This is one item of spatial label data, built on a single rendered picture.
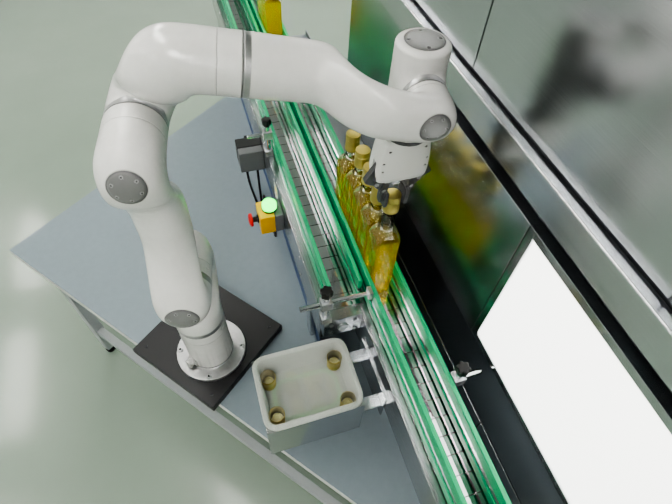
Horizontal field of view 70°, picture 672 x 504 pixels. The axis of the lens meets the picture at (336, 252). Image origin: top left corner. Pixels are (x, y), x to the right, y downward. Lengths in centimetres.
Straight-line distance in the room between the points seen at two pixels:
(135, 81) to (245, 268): 96
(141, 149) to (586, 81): 61
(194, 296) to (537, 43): 75
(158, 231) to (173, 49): 35
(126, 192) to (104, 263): 97
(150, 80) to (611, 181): 61
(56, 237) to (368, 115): 137
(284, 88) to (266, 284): 93
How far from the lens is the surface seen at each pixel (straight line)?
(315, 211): 133
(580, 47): 73
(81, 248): 179
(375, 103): 68
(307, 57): 71
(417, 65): 73
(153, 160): 75
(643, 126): 66
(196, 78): 70
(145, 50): 71
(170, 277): 99
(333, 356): 119
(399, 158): 85
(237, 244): 165
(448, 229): 103
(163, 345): 146
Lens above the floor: 203
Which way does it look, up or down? 53 degrees down
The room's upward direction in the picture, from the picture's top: 4 degrees clockwise
